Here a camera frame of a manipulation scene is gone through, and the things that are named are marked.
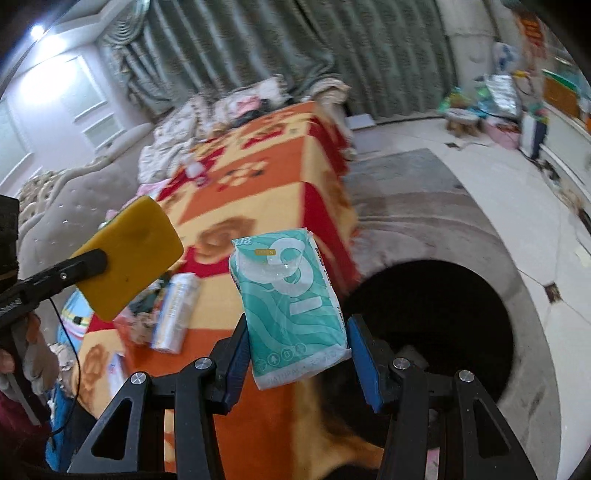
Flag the black trash bin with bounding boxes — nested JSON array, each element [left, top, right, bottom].
[[322, 259, 516, 451]]

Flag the silver foil bag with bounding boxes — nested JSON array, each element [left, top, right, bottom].
[[485, 74, 522, 120]]

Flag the orange red floral blanket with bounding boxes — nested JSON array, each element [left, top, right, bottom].
[[79, 101, 382, 479]]

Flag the small wooden stool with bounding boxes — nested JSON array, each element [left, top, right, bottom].
[[445, 108, 480, 138]]

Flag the gloved left hand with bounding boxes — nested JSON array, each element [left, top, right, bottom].
[[1, 312, 60, 401]]

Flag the teal tissue pack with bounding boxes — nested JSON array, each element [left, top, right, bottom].
[[228, 229, 352, 390]]

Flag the white blue medicine box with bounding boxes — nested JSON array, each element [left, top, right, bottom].
[[150, 272, 200, 354]]

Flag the grey oval rug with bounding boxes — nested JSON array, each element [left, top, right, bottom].
[[344, 149, 561, 479]]

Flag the green patterned curtain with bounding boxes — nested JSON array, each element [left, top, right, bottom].
[[97, 1, 457, 120]]

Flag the white box with logo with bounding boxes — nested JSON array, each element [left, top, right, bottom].
[[106, 352, 128, 398]]

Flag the crumpled bedding pile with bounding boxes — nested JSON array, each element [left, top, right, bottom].
[[136, 75, 352, 186]]

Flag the grey tufted headboard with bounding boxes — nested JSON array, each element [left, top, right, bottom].
[[18, 123, 153, 279]]

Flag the crumpled brown paper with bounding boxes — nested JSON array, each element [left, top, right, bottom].
[[128, 295, 157, 345]]

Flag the yellow sponge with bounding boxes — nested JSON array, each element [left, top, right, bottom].
[[72, 196, 184, 322]]

